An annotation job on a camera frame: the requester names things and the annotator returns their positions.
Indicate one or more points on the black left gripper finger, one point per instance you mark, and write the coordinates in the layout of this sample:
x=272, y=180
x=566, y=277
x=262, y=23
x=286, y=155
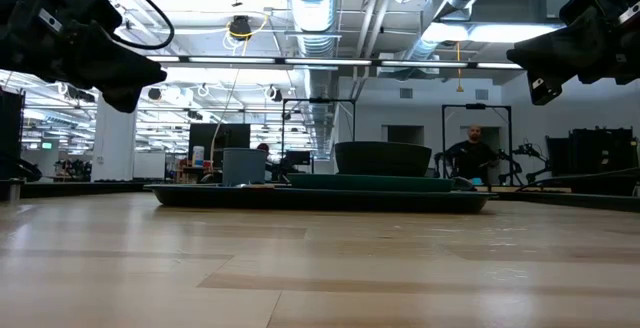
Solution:
x=120, y=65
x=125, y=98

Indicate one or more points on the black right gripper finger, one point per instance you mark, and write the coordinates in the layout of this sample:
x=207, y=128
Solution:
x=545, y=85
x=560, y=48

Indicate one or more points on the grey mug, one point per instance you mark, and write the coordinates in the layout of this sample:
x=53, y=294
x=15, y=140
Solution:
x=244, y=168

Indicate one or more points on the dark bowl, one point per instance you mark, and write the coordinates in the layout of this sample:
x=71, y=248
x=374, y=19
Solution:
x=382, y=160

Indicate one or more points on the neighbouring station black robot arm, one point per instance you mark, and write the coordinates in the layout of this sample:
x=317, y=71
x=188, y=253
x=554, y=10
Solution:
x=530, y=150

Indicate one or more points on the dark green serving tray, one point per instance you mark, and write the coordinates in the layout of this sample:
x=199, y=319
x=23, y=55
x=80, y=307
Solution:
x=320, y=200

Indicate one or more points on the white building column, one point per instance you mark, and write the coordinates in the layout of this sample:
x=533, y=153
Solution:
x=114, y=138

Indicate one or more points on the whiteboard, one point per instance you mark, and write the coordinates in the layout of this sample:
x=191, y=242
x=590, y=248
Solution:
x=149, y=165

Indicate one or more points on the black equipment cabinets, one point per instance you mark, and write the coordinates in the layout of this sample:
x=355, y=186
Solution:
x=590, y=148

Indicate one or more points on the white wipes canister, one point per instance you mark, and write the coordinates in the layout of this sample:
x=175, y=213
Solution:
x=198, y=157

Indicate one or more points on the black monitor panel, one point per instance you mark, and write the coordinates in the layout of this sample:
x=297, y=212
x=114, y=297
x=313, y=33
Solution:
x=215, y=135

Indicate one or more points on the tall black panel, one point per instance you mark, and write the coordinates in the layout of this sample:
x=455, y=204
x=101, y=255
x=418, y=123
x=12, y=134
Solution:
x=11, y=128

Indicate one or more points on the person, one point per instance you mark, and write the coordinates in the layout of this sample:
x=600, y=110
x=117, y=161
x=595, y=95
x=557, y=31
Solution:
x=470, y=158
x=272, y=158

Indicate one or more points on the black bar with light strips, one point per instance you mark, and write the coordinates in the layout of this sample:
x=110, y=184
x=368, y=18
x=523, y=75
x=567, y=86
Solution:
x=280, y=59

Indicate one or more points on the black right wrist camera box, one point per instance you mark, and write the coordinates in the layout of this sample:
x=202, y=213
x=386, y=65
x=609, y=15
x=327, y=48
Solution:
x=580, y=8

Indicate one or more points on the black station gantry frame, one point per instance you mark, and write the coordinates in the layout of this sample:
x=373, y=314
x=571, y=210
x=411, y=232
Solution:
x=475, y=106
x=320, y=100

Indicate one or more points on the black aluminium table frame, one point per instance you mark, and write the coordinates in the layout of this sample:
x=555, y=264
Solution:
x=75, y=188

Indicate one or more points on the black ceiling camera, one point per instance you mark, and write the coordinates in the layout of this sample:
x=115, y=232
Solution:
x=240, y=27

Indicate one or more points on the wide silver ventilation duct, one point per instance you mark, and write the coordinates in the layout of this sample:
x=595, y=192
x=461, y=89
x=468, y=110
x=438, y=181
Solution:
x=314, y=8

